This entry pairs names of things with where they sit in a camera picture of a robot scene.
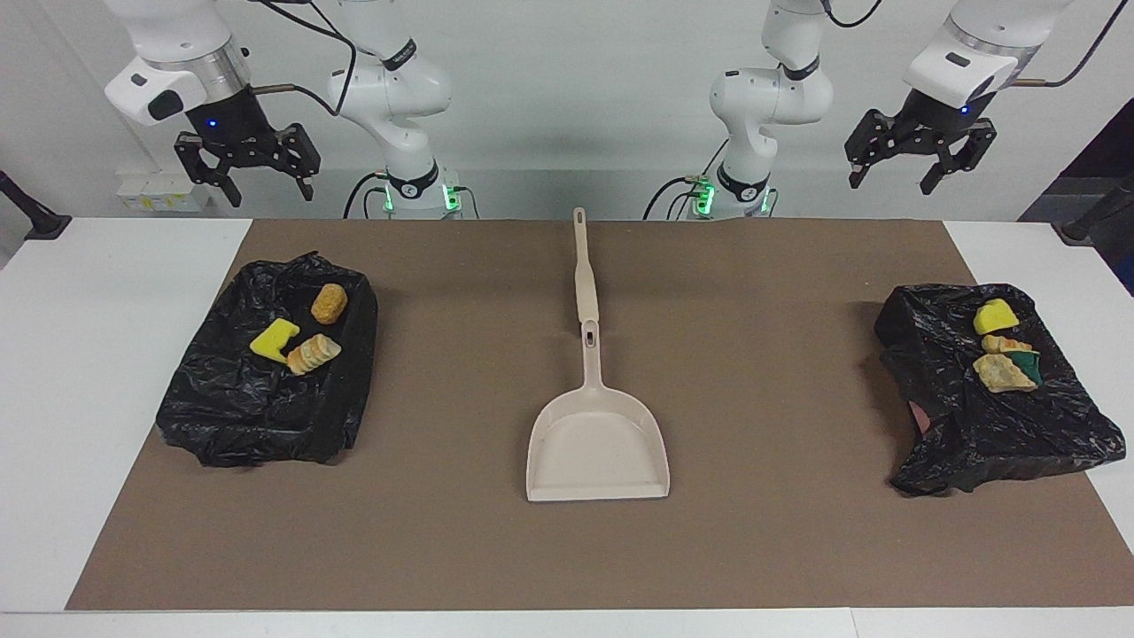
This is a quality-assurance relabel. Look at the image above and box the black stand leg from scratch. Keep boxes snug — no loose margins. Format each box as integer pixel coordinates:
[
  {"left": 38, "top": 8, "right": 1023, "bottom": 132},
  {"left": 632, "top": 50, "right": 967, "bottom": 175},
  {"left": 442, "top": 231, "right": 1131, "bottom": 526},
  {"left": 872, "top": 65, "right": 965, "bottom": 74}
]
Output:
[
  {"left": 0, "top": 168, "right": 72, "bottom": 240},
  {"left": 1052, "top": 173, "right": 1134, "bottom": 245}
]

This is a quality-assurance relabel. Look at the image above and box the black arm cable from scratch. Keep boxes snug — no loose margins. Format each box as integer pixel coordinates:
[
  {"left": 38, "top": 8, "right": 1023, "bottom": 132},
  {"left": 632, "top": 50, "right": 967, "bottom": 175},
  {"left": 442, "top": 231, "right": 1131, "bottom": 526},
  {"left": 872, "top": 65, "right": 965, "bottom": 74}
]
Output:
[
  {"left": 250, "top": 0, "right": 359, "bottom": 118},
  {"left": 1014, "top": 0, "right": 1130, "bottom": 89}
]

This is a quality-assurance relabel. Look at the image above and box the orange-brown sponge lump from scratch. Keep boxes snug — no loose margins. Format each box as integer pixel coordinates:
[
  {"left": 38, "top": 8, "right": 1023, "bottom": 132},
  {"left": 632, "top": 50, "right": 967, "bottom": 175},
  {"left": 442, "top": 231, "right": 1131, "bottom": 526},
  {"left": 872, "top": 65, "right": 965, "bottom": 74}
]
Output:
[{"left": 310, "top": 284, "right": 348, "bottom": 326}]

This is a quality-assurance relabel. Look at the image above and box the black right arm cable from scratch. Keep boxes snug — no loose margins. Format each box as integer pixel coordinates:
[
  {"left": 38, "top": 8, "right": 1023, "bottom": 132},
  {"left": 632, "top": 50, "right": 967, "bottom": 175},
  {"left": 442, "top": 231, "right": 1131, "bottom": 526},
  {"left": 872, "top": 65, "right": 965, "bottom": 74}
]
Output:
[{"left": 250, "top": 0, "right": 359, "bottom": 118}]

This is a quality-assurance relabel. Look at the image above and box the bin lined with black bag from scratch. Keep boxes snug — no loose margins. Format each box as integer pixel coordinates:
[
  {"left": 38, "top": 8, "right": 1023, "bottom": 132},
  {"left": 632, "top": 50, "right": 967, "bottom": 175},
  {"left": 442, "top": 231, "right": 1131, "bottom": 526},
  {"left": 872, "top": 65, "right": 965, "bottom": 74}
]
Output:
[
  {"left": 156, "top": 253, "right": 380, "bottom": 468},
  {"left": 874, "top": 284, "right": 1126, "bottom": 497}
]

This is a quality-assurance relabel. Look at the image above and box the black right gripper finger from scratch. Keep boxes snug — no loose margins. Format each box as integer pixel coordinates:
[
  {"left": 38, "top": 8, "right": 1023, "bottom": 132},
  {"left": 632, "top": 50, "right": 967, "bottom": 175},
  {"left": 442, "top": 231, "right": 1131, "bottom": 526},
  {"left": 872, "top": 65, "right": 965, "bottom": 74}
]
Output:
[
  {"left": 276, "top": 122, "right": 322, "bottom": 201},
  {"left": 173, "top": 132, "right": 243, "bottom": 209}
]

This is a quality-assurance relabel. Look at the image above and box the white box on wall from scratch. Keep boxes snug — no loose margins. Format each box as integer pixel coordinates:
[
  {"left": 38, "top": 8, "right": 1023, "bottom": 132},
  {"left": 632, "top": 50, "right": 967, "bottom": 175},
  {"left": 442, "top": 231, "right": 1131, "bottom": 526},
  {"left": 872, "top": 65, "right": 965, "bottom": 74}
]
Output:
[{"left": 115, "top": 170, "right": 218, "bottom": 214}]

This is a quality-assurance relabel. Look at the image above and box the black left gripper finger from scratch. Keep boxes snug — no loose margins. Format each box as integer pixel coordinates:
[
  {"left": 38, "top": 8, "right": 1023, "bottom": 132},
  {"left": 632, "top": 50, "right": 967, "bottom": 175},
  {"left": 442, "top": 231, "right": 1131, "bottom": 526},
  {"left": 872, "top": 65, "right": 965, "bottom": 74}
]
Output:
[
  {"left": 920, "top": 124, "right": 997, "bottom": 197},
  {"left": 843, "top": 109, "right": 889, "bottom": 190}
]

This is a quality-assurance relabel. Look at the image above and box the beige plastic dustpan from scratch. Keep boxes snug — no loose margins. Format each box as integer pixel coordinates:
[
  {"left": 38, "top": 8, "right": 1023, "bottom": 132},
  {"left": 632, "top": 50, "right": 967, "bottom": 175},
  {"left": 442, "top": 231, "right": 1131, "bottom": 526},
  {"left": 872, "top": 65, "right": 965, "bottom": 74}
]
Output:
[{"left": 525, "top": 319, "right": 672, "bottom": 503}]

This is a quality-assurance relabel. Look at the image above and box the black base cable bundle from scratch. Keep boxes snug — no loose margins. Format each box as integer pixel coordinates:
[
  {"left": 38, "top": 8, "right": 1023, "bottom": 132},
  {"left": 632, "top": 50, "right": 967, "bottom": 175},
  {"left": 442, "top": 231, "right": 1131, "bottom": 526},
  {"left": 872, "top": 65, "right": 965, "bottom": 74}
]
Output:
[
  {"left": 343, "top": 171, "right": 395, "bottom": 220},
  {"left": 642, "top": 175, "right": 711, "bottom": 221}
]

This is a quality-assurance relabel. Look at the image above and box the beige hand brush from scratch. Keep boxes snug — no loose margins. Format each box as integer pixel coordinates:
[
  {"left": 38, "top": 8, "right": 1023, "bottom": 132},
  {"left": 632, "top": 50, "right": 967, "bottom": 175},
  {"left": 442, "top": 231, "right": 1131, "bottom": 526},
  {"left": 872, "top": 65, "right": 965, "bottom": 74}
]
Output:
[{"left": 571, "top": 206, "right": 602, "bottom": 325}]

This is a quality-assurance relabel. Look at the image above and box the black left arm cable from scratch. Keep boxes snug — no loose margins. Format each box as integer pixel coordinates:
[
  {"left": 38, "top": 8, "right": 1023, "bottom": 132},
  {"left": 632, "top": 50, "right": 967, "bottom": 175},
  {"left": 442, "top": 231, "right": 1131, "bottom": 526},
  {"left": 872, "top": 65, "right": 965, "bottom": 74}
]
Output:
[{"left": 1014, "top": 0, "right": 1130, "bottom": 89}]

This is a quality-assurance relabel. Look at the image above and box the brown table mat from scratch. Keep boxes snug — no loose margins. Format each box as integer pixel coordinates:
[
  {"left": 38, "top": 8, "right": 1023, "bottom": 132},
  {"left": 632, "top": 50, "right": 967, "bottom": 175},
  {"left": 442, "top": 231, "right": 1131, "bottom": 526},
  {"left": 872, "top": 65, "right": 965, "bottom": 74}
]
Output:
[{"left": 66, "top": 219, "right": 1134, "bottom": 612}]

